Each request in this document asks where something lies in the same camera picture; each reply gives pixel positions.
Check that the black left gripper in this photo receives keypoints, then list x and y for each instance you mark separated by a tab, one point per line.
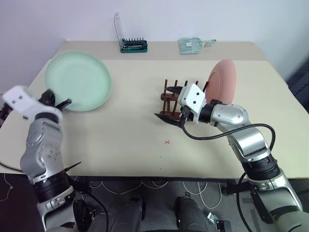
48	96

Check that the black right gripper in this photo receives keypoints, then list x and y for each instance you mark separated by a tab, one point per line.
186	114

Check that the green plate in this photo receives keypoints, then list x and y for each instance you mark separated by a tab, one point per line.
79	79

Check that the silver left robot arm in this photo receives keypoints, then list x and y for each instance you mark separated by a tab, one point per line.
41	145

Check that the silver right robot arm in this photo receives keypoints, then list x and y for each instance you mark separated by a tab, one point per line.
248	140

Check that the dark wooden dish rack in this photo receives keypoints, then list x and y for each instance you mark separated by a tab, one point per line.
169	97

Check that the pink plate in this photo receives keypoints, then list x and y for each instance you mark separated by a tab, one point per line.
223	82

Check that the clear plastic bag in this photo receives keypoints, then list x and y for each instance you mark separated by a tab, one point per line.
190	46

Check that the green screwdriver bit set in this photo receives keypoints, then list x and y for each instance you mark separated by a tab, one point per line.
134	46

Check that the dark grey rounded shape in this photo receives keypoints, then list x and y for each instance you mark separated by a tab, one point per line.
192	215
129	213

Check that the silver metal clamp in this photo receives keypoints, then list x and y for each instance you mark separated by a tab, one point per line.
217	220

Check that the dark radiator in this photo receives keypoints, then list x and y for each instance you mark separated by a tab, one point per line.
299	82

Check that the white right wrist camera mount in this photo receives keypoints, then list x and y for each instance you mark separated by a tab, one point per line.
193	96

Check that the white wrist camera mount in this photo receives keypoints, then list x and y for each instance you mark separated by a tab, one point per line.
21	101
193	96

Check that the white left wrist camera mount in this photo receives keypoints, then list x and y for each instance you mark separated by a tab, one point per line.
21	101

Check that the black table frame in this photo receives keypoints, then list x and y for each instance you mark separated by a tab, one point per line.
157	179

